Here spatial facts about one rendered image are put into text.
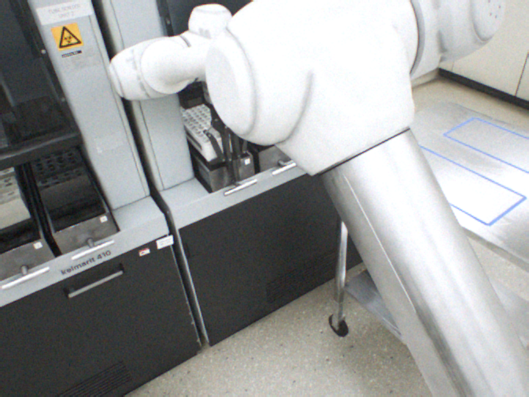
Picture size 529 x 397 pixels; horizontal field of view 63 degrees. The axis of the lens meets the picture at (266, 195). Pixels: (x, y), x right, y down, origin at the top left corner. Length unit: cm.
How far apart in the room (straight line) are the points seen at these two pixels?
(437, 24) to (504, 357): 32
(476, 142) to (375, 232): 88
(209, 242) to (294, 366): 62
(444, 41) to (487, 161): 73
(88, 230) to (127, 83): 40
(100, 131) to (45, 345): 60
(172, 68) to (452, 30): 50
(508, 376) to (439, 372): 6
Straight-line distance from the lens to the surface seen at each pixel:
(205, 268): 136
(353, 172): 41
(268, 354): 172
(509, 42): 328
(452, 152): 122
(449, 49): 51
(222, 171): 118
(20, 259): 115
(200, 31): 97
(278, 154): 125
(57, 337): 135
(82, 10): 103
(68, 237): 113
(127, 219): 119
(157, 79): 89
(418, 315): 44
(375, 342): 175
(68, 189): 115
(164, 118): 115
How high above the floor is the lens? 146
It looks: 39 degrees down
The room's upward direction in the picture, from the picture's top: 5 degrees counter-clockwise
